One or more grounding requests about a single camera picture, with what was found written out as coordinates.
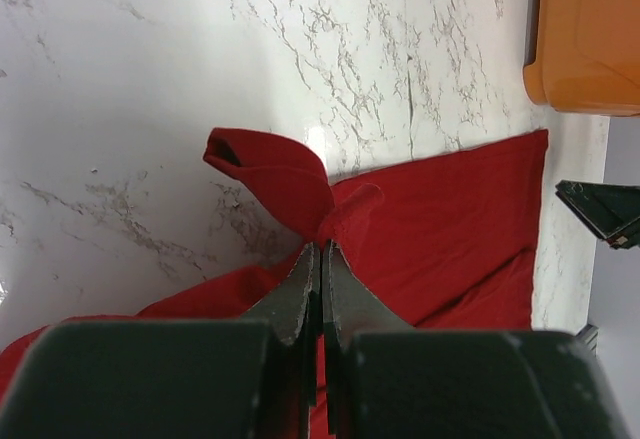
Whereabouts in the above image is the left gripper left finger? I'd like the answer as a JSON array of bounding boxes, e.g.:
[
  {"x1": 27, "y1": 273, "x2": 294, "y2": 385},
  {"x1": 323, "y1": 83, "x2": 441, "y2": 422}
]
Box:
[{"x1": 1, "y1": 245, "x2": 319, "y2": 438}]

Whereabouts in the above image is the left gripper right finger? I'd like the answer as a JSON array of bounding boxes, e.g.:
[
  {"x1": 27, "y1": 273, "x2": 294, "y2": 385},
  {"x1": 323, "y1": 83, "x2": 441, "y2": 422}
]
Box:
[{"x1": 320, "y1": 243, "x2": 629, "y2": 438}]

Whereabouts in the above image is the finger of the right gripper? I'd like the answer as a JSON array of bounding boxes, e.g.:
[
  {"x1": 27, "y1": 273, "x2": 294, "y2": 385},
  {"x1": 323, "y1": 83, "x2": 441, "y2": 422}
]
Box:
[{"x1": 556, "y1": 180, "x2": 639, "y2": 249}]

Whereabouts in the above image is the dark red t shirt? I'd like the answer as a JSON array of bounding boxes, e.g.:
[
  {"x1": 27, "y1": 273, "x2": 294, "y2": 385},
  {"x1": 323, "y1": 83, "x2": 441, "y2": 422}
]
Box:
[{"x1": 0, "y1": 127, "x2": 550, "y2": 439}]

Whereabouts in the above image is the orange plastic basket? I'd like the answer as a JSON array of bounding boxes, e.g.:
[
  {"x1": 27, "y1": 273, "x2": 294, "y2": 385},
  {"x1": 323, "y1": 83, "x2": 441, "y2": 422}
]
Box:
[{"x1": 523, "y1": 0, "x2": 639, "y2": 117}]

